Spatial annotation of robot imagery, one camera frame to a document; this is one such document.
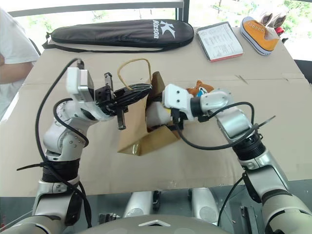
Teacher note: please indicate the silver robot torso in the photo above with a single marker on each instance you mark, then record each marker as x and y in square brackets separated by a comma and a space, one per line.
[158, 228]

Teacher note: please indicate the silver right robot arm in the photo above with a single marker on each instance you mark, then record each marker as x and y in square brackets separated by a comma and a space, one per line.
[234, 119]

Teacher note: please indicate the small red object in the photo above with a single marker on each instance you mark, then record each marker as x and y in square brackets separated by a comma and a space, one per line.
[280, 30]

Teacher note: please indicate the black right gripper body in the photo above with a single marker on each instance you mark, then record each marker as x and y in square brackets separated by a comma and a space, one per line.
[182, 118]

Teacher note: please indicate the brown cardboard sheet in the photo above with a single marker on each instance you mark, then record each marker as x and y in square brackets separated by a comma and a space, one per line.
[170, 170]

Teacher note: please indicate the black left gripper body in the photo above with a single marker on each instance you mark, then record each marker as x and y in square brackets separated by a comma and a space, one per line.
[102, 94]

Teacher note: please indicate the brown fox plush toy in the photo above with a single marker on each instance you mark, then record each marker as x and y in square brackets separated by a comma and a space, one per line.
[195, 90]

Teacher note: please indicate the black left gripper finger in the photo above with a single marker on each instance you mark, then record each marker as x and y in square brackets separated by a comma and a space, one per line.
[136, 89]
[129, 100]

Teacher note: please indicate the silver rounded shell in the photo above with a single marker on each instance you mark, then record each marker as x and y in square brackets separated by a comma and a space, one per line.
[137, 203]

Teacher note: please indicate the grey metal bracket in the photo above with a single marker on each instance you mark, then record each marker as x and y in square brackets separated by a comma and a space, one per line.
[249, 219]

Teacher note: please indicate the brown paper bag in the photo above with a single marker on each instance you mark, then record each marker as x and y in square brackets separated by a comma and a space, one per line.
[131, 131]

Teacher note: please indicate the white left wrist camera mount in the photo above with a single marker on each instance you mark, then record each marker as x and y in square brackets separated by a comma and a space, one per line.
[78, 81]

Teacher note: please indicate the person in white shirt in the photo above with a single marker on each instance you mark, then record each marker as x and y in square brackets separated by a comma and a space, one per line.
[14, 48]

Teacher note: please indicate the black zip tie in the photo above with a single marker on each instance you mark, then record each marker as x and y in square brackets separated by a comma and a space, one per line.
[264, 122]
[31, 165]

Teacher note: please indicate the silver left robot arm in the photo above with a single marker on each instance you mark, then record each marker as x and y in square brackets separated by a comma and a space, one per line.
[61, 136]

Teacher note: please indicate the orange canvas sneaker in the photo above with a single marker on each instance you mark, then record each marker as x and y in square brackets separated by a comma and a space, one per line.
[258, 34]

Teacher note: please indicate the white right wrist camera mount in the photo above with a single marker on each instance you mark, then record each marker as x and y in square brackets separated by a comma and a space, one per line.
[175, 97]

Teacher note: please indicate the black racket bag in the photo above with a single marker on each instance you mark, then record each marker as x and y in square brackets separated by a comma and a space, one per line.
[109, 31]

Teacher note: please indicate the white plush toy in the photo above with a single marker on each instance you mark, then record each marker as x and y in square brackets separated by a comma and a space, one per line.
[157, 113]

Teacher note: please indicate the white brown small shoe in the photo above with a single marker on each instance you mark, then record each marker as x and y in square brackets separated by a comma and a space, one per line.
[266, 18]
[279, 20]

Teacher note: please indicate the black window frame post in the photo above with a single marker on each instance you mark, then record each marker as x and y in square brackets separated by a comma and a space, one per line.
[181, 11]

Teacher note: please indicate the notebook with printed sheet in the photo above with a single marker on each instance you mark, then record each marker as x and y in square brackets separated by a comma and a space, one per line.
[219, 41]

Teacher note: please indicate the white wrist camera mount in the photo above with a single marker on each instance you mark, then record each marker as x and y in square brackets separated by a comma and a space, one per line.
[175, 97]
[78, 81]

